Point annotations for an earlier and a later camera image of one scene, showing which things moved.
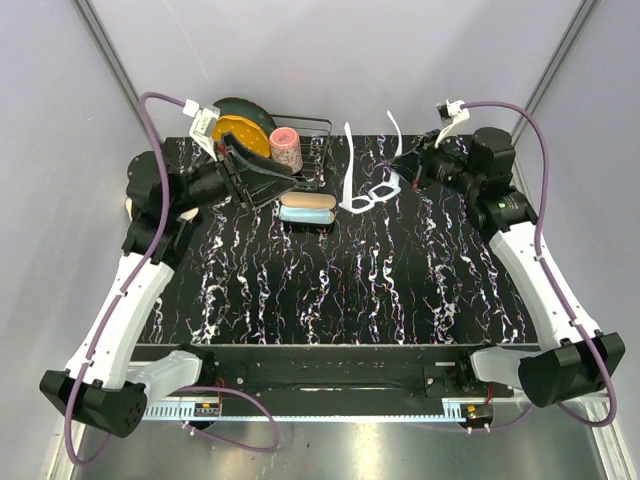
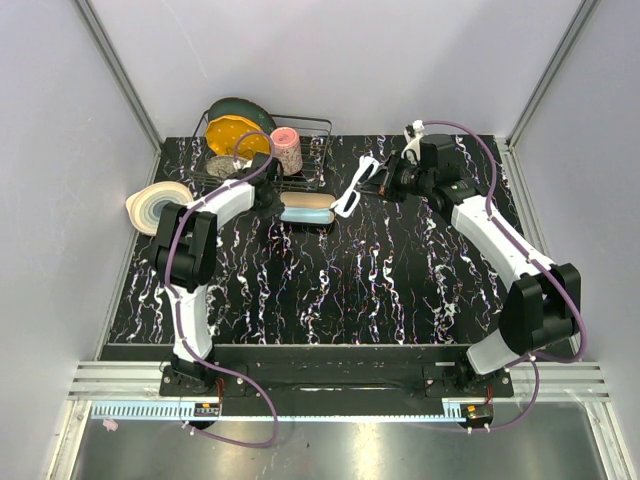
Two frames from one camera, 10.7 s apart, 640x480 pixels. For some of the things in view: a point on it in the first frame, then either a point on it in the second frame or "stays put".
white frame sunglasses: x=364 y=203 -> x=344 y=205
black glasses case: x=307 y=212 stays put
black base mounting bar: x=347 y=371 stays put
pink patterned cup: x=286 y=148 stays put
